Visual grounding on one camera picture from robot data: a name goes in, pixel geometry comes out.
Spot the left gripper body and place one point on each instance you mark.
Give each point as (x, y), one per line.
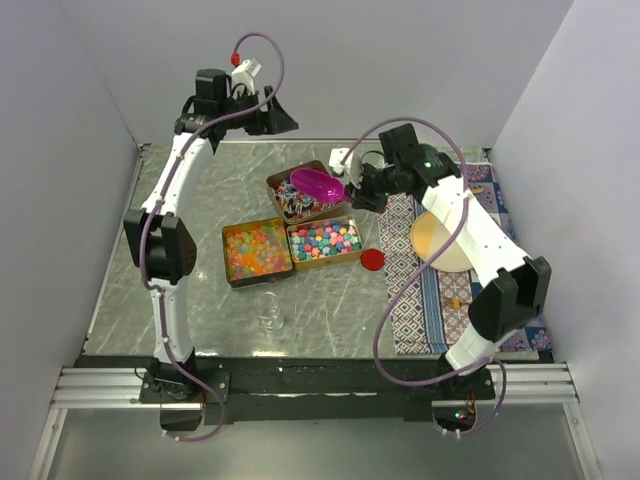
(255, 123)

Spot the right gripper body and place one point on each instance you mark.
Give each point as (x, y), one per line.
(376, 187)

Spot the purple plastic scoop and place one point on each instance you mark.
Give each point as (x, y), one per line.
(319, 185)

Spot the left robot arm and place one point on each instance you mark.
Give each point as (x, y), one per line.
(160, 244)

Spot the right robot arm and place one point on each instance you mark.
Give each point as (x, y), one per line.
(514, 285)

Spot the teal ceramic mug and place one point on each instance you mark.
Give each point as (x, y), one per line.
(429, 150)

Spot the yellow cream plate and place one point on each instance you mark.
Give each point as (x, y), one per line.
(427, 235)

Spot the red jar lid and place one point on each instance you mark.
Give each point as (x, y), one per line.
(372, 259)

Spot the pastel star candy tin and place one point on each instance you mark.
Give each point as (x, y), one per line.
(325, 242)

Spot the translucent star candy tin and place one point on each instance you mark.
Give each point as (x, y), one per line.
(256, 252)

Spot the patterned placemat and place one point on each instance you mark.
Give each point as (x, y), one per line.
(432, 315)

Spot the gold fork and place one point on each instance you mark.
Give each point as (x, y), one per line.
(457, 303)

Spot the glass jar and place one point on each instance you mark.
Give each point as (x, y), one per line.
(269, 313)

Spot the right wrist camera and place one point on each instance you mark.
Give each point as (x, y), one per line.
(348, 165)

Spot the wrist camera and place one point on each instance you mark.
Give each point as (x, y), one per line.
(348, 165)
(243, 76)

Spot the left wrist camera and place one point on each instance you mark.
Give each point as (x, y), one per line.
(243, 76)

